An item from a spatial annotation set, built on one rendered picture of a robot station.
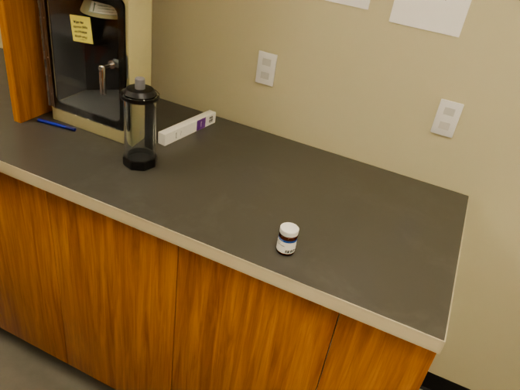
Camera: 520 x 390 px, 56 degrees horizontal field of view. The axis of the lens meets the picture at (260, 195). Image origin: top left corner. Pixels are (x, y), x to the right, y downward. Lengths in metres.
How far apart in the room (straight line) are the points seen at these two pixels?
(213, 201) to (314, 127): 0.56
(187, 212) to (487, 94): 0.95
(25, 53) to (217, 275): 0.94
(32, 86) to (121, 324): 0.83
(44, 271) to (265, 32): 1.09
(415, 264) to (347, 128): 0.62
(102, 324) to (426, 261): 1.05
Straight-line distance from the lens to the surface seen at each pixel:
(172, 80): 2.00
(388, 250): 1.34
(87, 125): 1.73
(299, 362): 1.38
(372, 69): 1.67
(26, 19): 1.75
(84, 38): 1.60
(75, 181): 1.46
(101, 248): 1.52
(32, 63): 1.79
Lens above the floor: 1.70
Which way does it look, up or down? 32 degrees down
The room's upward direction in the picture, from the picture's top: 9 degrees clockwise
